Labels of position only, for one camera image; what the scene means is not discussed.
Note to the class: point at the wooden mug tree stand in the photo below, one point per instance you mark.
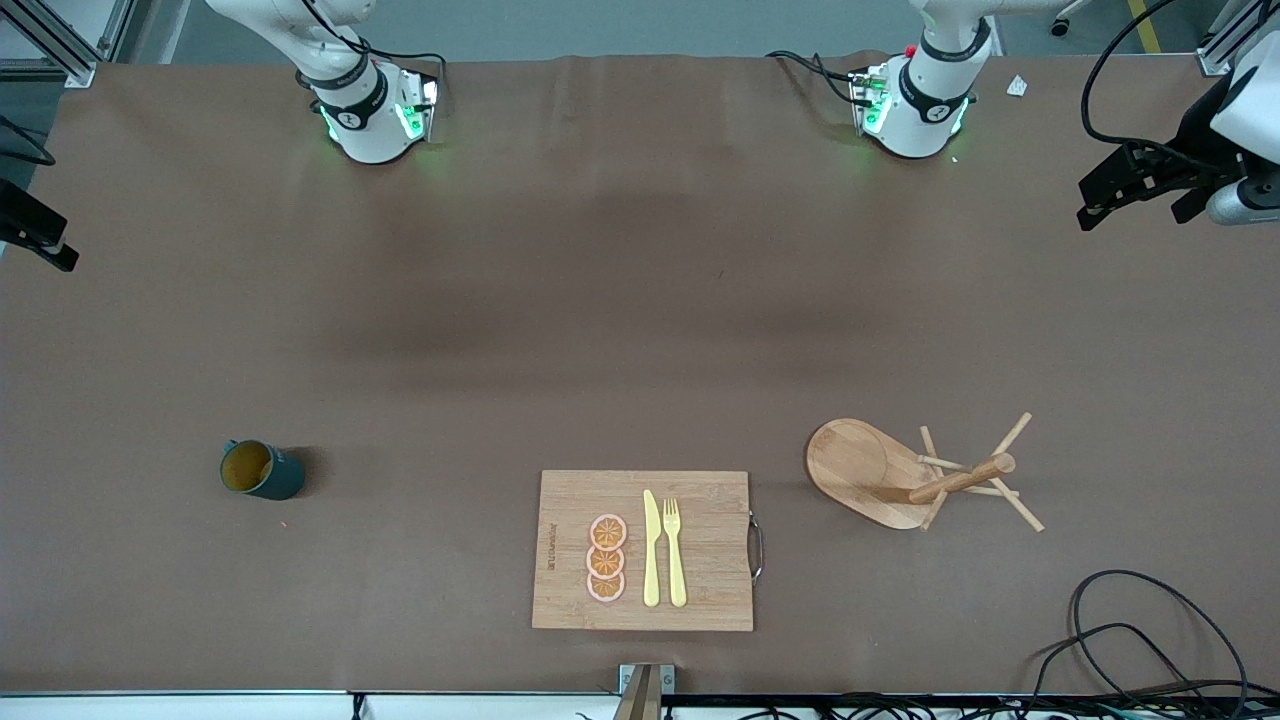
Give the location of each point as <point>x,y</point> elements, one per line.
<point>850,465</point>

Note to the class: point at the dark green mug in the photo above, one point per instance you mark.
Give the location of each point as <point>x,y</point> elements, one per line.
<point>280,480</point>

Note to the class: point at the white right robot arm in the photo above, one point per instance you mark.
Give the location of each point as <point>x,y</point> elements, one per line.
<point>365,130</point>

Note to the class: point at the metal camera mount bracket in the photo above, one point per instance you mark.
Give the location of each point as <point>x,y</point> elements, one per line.
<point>645,700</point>

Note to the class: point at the bamboo cutting board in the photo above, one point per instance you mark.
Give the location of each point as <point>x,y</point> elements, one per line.
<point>700,550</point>

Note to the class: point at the chair leg with caster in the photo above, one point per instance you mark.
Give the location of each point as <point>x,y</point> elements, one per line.
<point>1062,25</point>

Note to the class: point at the yellow plastic knife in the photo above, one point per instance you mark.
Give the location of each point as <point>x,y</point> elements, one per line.
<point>651,560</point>

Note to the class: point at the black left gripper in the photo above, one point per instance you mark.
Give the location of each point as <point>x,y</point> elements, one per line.
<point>1197,129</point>

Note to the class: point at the toy orange slice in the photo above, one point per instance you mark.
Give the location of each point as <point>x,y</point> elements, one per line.
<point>608,531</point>
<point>605,563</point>
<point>605,588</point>

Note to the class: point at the yellow plastic fork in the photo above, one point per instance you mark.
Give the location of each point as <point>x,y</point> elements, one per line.
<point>677,570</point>

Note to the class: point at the small white paper scrap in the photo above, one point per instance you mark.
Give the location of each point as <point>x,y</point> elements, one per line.
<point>1017,87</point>

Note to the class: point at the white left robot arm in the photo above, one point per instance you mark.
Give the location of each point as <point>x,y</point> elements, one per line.
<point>920,110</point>

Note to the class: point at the aluminium frame profile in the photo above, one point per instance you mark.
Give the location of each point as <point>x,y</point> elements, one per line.
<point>75,68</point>
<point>1215,55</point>

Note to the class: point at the brown table cover sheet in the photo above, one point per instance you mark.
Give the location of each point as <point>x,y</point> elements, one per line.
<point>500,300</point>

